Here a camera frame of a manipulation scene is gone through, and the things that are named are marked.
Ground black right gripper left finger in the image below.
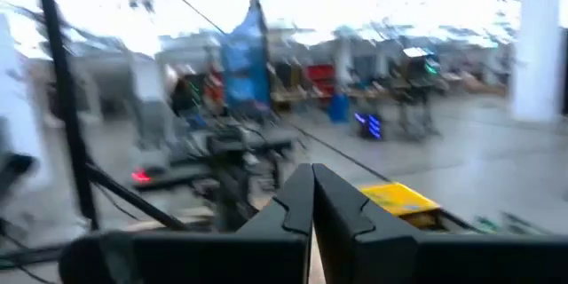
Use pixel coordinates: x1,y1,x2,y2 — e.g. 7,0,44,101
59,162,316,284

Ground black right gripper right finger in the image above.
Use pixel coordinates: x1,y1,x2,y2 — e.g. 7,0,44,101
312,162,568,284

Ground green coil wristband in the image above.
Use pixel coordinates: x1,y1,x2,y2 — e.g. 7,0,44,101
473,216,503,234

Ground yellow plastic basket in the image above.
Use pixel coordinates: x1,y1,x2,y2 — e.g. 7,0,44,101
358,181,443,231

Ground computer case with purple lights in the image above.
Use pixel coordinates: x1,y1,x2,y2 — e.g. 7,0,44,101
352,111,384,141

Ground red storage bins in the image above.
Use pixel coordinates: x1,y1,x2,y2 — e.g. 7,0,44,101
304,63,337,95

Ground white column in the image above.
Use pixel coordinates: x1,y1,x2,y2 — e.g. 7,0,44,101
509,0,564,122

